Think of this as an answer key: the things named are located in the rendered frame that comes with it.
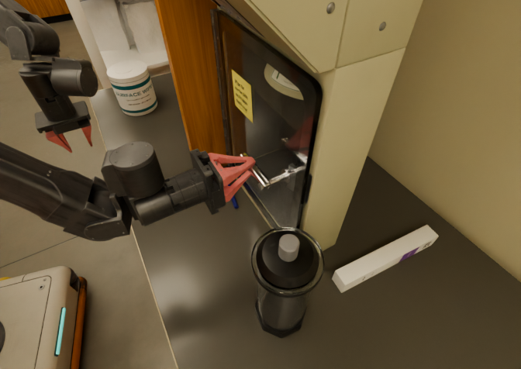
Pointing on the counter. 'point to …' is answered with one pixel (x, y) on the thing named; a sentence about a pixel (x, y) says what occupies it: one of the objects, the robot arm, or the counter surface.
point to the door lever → (266, 177)
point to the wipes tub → (132, 87)
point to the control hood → (292, 13)
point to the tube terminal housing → (355, 94)
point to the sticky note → (242, 95)
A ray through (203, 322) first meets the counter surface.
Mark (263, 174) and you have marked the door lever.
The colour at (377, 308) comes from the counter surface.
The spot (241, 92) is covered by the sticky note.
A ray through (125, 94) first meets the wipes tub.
